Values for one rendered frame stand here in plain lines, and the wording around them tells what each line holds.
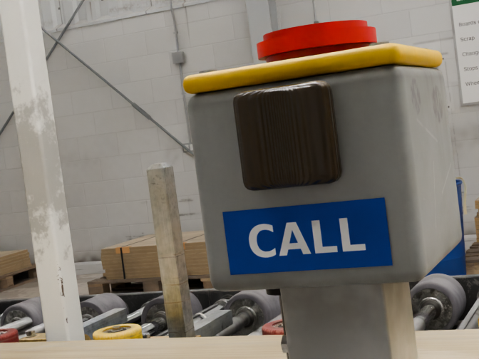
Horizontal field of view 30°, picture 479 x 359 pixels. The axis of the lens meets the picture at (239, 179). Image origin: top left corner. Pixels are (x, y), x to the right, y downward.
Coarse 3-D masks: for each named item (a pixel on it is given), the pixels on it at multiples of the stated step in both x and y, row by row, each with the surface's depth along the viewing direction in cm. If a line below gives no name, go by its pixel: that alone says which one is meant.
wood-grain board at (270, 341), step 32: (0, 352) 143; (32, 352) 140; (64, 352) 137; (96, 352) 134; (128, 352) 132; (160, 352) 129; (192, 352) 127; (224, 352) 124; (256, 352) 122; (448, 352) 110
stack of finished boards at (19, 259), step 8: (0, 256) 853; (8, 256) 862; (16, 256) 872; (24, 256) 885; (0, 264) 848; (8, 264) 858; (16, 264) 870; (24, 264) 882; (0, 272) 846; (8, 272) 857
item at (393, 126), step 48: (384, 48) 26; (192, 96) 28; (336, 96) 26; (384, 96) 26; (432, 96) 29; (192, 144) 28; (384, 144) 26; (432, 144) 28; (240, 192) 28; (288, 192) 27; (336, 192) 26; (384, 192) 26; (432, 192) 28; (432, 240) 27; (240, 288) 28
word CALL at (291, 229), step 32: (224, 224) 28; (256, 224) 28; (288, 224) 27; (320, 224) 27; (352, 224) 26; (384, 224) 26; (256, 256) 28; (288, 256) 27; (320, 256) 27; (352, 256) 26; (384, 256) 26
